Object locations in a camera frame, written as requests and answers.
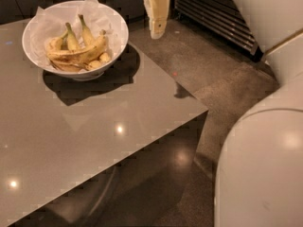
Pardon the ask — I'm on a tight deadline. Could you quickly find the upright yellow banana right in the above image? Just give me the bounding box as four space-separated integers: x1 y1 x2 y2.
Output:
78 14 95 46

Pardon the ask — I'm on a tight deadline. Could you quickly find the white ceramic bowl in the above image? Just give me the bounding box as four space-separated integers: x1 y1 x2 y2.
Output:
21 0 130 81

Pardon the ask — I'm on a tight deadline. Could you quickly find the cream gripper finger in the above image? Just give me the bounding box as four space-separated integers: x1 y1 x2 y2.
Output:
143 0 170 40

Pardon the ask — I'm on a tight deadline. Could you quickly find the large curved yellow banana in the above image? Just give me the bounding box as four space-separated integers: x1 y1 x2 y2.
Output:
46 34 107 64

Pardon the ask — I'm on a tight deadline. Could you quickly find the black glass door refrigerator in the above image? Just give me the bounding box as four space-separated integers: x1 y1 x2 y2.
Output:
174 0 262 58

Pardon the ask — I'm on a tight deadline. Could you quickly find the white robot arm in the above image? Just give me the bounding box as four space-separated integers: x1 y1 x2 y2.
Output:
214 0 303 227

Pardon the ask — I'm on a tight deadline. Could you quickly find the white paper bowl liner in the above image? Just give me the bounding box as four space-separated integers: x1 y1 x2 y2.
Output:
29 0 124 68

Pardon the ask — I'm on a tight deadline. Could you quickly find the spotted banana far left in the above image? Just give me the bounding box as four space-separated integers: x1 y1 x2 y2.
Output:
46 31 67 51

